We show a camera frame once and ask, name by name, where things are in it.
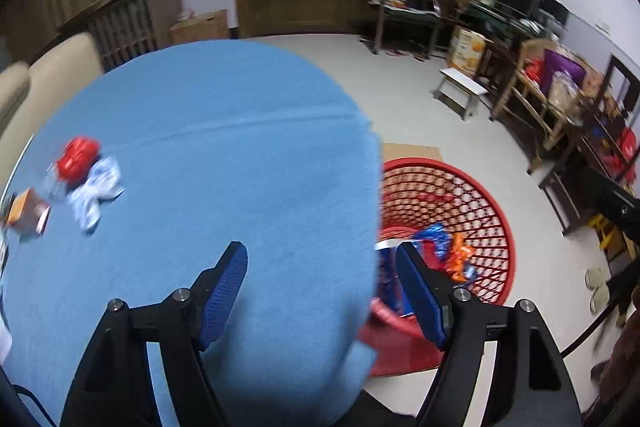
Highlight light blue cloth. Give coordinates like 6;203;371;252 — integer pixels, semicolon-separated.
66;156;125;233

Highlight clear plastic wrapper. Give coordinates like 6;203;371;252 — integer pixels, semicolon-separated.
42;162;67;202

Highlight red plastic bag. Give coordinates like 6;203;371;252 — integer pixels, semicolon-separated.
55;136;101;184

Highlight orange cardboard box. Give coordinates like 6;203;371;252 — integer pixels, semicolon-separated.
6;187;51;236

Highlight blue orange snack wrappers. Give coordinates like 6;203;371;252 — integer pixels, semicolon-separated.
375;222;478;317

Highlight red plastic mesh basket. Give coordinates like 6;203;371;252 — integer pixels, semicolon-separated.
359;157;515;377

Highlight blue round tablecloth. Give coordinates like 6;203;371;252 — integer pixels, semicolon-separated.
2;40;381;426

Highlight small white step stool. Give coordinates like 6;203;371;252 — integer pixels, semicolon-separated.
433;67;488;120

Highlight wooden armchair with bags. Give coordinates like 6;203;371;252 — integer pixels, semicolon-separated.
490;38;604;173

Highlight orange printed carton box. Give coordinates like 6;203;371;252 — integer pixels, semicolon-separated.
447;26;487;78

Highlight beige leather sofa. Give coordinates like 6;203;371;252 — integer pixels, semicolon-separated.
1;32;103;184

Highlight wooden slatted radiator cover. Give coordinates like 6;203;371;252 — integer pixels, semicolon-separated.
58;0;183;72

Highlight dark chair with striped cloth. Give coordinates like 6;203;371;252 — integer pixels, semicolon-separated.
360;0;446;61

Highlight cardboard box by wall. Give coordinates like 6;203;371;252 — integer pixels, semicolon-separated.
169;10;230;44

